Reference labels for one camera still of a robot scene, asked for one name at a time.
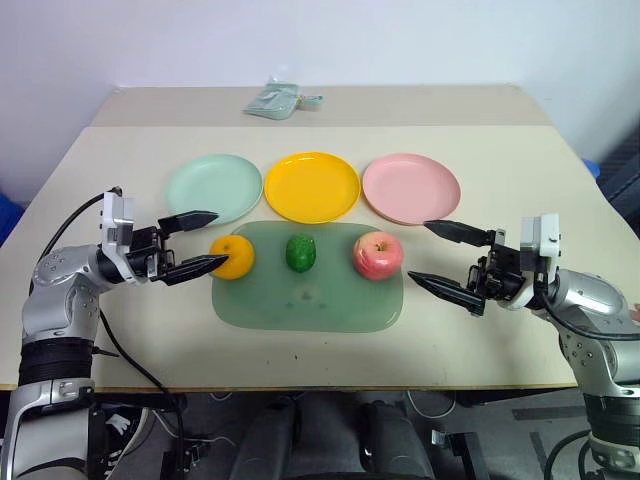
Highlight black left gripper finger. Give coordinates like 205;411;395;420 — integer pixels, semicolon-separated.
157;210;220;236
149;254;231;287

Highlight mint green plate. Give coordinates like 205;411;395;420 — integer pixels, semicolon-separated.
165;153;264;226

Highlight orange fruit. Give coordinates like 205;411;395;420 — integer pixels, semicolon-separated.
208;234;257;281

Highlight pink plate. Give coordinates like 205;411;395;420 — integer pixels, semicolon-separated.
361;153;462;227

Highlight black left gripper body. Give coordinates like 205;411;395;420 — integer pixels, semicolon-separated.
124;225;177;282

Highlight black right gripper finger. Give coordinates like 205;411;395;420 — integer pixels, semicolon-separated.
423;218;496;248
407;271;486;317

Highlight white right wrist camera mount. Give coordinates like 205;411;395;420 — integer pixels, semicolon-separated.
518;213;561;274

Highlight green rectangular tray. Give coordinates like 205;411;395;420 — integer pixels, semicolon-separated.
211;220;406;335

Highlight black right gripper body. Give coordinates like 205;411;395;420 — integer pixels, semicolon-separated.
466;228;527;307

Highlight dark rounded robot legs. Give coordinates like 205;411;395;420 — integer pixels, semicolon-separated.
227;391;437;480

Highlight blue object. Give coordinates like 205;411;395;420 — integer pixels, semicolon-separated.
0;191;30;248

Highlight mint green pouch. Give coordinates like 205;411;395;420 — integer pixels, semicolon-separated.
242;81;324;121

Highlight white floor cable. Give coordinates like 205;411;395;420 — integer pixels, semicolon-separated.
403;390;459;420

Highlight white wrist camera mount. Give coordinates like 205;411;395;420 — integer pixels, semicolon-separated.
518;213;561;274
100;190;136;260

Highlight yellow plate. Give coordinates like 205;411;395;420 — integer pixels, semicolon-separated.
264;151;362;225

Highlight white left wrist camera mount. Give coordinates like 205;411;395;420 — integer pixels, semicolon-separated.
100;190;136;260

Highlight green avocado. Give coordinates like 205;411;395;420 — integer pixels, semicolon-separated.
285;233;317;274

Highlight dark striped bag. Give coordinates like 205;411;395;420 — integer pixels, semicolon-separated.
597;130;640;222

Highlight red apple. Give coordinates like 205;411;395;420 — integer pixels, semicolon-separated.
352;231;405;281

